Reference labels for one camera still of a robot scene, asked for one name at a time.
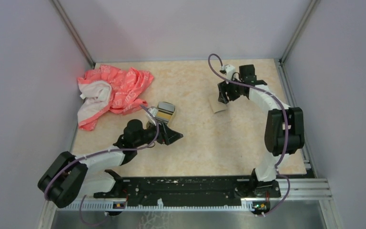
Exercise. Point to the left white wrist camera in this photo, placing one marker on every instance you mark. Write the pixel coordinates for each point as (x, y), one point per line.
(151, 114)

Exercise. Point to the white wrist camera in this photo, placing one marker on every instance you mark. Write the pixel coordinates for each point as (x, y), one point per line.
(151, 114)
(227, 71)

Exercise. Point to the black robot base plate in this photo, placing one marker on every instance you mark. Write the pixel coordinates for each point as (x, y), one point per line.
(206, 191)

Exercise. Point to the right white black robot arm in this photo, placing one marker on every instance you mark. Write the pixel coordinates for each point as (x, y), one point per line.
(284, 130)

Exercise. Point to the cream card holder tray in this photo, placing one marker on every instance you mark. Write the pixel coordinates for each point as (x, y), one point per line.
(165, 112)

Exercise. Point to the pink white crumpled cloth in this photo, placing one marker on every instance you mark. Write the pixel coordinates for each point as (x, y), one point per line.
(110, 89)

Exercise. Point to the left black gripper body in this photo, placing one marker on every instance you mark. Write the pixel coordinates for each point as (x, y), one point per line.
(162, 138)

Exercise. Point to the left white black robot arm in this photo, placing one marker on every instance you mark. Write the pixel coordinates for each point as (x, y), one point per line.
(70, 177)

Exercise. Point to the beige card sleeve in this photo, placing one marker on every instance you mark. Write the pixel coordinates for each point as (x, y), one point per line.
(215, 105)

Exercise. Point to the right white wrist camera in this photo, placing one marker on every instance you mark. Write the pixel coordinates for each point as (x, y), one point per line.
(227, 71)

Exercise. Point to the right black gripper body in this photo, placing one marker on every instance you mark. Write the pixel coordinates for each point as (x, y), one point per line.
(233, 91)

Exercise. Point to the aluminium front frame rail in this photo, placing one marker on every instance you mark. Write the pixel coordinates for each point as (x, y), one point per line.
(304, 189)

